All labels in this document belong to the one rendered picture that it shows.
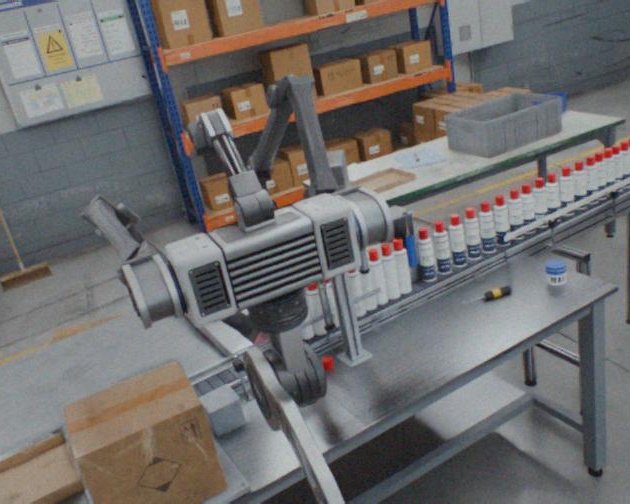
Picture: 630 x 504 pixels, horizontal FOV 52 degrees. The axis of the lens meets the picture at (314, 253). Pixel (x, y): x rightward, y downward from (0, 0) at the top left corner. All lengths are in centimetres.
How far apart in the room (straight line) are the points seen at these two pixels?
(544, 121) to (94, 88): 382
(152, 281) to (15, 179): 510
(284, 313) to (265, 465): 54
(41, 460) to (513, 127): 305
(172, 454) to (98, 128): 496
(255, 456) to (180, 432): 31
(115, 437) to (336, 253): 65
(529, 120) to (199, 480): 306
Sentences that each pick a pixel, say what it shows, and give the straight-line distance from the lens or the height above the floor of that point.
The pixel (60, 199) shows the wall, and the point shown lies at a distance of 644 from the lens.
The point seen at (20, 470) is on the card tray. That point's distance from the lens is 218.
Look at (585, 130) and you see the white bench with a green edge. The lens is 436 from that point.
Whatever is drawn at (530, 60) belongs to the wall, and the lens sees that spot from 838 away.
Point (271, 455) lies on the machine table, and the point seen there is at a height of 83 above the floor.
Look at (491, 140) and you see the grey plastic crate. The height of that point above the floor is 91.
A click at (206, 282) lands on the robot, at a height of 147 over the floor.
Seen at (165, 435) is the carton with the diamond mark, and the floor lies 108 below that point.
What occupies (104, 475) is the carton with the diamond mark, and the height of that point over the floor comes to 105.
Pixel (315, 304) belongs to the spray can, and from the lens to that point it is 214.
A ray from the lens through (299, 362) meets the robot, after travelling 149.
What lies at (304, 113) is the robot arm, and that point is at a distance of 174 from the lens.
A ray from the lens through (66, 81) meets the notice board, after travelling 617.
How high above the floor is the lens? 200
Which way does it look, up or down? 23 degrees down
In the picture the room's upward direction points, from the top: 12 degrees counter-clockwise
